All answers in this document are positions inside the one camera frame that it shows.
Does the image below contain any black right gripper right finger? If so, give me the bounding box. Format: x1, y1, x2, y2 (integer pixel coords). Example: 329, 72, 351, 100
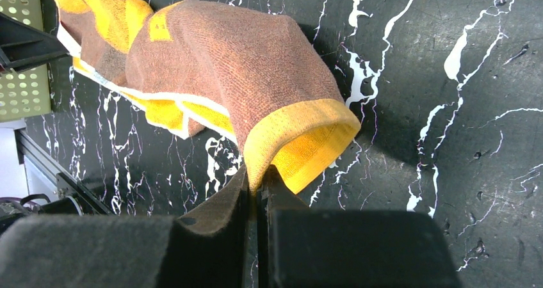
256, 166, 461, 287

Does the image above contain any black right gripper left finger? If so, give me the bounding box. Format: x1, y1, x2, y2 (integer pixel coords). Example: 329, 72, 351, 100
1, 167, 248, 287

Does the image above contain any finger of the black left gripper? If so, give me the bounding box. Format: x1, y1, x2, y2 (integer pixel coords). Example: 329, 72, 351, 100
1, 13, 69, 74

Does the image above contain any brown and yellow cloth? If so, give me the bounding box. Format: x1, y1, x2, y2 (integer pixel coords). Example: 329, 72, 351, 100
54, 0, 361, 193

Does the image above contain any green perforated plastic basket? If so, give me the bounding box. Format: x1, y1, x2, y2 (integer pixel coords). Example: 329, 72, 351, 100
1, 0, 51, 122

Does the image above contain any aluminium base frame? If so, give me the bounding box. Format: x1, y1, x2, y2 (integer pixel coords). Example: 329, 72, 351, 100
15, 129, 113, 215

